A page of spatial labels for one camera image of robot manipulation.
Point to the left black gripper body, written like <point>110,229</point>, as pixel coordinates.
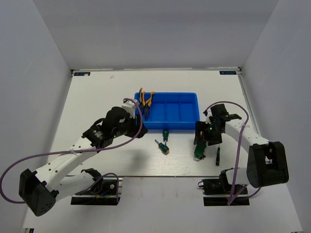
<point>129,128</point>

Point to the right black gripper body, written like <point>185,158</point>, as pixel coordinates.
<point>211,134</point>

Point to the green hex key set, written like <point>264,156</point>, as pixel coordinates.
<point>200,146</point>

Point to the yellow black needle-nose pliers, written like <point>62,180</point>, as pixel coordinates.
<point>147,109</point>

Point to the yellow black combination pliers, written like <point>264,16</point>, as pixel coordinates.
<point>140,96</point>

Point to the green stubby phillips screwdriver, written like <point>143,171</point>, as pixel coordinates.
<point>164,149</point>

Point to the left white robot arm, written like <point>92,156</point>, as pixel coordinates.
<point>42,188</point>

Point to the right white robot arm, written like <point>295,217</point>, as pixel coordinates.
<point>266,162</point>

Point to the slim black green screwdriver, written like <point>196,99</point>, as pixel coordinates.
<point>217,163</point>

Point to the green stubby screwdriver near tray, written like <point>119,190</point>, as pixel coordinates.
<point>165,134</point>

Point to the blue compartment tray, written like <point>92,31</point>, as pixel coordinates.
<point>173,111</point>

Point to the right blue corner label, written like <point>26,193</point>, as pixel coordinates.
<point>227,72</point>

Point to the blue corner label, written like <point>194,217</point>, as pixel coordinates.
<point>81,74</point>
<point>227,72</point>

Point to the left blue corner label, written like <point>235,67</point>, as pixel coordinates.
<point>81,74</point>

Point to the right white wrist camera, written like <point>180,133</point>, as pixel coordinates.
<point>209,117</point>

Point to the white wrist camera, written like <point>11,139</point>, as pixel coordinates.
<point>209,117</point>
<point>130,107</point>

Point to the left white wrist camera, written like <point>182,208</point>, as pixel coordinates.
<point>130,107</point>

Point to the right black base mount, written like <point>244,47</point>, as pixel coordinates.
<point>214,195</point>

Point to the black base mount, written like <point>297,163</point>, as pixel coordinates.
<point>214,195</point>
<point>108,193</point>

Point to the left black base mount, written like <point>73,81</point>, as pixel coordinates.
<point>108,193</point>

